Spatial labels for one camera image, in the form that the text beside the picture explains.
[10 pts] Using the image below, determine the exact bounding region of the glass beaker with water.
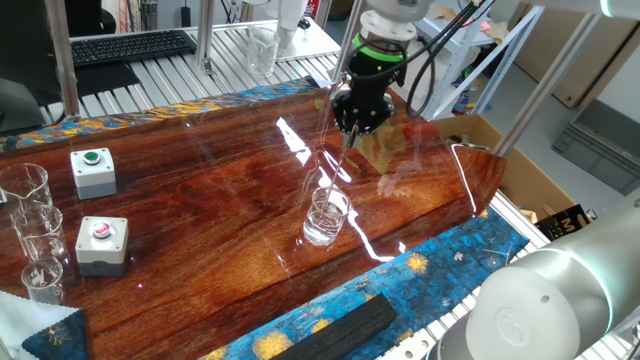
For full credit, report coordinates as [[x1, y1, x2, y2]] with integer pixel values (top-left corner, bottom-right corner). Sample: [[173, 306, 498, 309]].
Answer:
[[302, 187, 351, 247]]

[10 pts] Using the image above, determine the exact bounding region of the open cardboard box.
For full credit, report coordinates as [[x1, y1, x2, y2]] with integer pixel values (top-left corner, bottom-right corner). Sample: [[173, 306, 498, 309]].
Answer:
[[429, 113, 596, 231]]

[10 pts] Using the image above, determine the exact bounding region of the black computer monitor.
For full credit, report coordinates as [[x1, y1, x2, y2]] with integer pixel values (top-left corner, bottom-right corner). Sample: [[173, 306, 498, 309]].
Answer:
[[0, 0, 69, 134]]

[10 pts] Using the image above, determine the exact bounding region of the aluminium frame post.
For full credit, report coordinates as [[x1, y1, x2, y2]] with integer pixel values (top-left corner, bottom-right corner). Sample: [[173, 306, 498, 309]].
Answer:
[[43, 0, 82, 123], [329, 0, 366, 84], [194, 0, 217, 75]]

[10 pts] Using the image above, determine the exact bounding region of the black printed box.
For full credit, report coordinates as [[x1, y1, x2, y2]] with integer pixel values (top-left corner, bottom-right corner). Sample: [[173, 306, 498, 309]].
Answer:
[[534, 203, 594, 241]]

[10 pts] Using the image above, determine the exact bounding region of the black computer keyboard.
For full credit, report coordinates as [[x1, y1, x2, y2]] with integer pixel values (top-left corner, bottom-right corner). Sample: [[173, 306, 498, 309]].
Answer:
[[69, 28, 198, 69]]

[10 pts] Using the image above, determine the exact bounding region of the red push button box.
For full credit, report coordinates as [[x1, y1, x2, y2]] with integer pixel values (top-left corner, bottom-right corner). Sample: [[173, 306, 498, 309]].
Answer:
[[74, 215, 130, 278]]

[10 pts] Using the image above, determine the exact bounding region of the black desk pad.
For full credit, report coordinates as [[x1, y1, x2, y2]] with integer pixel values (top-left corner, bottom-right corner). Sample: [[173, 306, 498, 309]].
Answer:
[[74, 62, 141, 99]]

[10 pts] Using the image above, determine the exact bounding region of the grey plastic crate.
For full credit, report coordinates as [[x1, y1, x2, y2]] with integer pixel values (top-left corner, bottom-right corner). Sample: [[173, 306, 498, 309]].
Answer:
[[551, 98, 640, 196]]

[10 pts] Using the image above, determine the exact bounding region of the tall empty glass beaker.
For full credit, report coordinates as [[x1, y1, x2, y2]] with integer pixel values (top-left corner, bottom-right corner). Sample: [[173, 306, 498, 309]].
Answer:
[[245, 24, 281, 79]]

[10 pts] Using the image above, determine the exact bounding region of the glossy wood print mat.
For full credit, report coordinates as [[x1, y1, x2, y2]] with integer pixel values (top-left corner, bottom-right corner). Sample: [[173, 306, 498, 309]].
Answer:
[[0, 79, 508, 360]]

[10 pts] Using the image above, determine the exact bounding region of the flat aluminium plate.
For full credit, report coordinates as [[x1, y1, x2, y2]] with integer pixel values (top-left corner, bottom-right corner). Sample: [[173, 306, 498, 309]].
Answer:
[[277, 29, 341, 62]]

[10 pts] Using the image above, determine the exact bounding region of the green push button box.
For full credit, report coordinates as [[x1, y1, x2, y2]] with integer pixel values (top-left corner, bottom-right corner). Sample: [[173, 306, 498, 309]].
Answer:
[[69, 147, 117, 201]]

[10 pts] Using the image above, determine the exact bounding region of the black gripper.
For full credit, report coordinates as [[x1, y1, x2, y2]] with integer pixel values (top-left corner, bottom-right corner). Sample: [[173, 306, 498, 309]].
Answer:
[[331, 55, 408, 149]]

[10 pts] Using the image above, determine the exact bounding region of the brown cardboard panel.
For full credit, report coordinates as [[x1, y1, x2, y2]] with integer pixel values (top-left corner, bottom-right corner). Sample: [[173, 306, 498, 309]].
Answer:
[[514, 14, 640, 110]]

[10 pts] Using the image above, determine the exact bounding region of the clear glass stirring rod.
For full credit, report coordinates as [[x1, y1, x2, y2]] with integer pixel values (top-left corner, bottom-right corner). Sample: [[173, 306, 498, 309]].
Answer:
[[319, 123, 359, 214]]

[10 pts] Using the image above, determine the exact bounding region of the black foam block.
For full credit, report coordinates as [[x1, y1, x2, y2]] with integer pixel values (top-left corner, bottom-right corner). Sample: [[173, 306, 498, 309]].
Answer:
[[269, 293, 399, 360]]

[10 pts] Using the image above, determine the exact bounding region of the blue starry night cloth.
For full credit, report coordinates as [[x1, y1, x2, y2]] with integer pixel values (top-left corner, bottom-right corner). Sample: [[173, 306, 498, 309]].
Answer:
[[0, 77, 531, 360]]

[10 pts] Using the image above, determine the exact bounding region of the white plastic stand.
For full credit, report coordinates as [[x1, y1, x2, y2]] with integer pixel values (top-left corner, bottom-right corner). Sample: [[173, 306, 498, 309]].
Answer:
[[276, 0, 309, 50]]

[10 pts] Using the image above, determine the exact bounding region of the small empty glass beaker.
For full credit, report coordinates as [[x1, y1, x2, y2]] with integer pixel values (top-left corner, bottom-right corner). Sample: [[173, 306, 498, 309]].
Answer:
[[20, 257, 65, 305]]

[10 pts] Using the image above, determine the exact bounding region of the white metal shelf rack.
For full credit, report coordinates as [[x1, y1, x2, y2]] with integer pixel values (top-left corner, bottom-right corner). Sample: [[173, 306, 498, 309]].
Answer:
[[414, 4, 546, 121]]

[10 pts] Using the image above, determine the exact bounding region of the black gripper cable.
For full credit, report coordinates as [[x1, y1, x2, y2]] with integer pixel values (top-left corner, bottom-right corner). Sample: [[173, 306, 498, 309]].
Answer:
[[344, 0, 496, 121]]

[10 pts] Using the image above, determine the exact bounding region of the slanted aluminium frame strut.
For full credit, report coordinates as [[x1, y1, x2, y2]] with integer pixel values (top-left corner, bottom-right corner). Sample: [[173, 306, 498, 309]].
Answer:
[[492, 12, 606, 157]]

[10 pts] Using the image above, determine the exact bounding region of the medium empty glass beaker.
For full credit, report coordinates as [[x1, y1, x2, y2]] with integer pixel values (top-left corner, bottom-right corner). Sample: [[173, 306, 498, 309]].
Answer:
[[10, 203, 69, 264]]

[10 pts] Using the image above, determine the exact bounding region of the large empty glass beaker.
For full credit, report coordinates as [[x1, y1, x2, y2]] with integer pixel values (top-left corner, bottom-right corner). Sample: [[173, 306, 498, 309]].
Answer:
[[0, 162, 54, 211]]

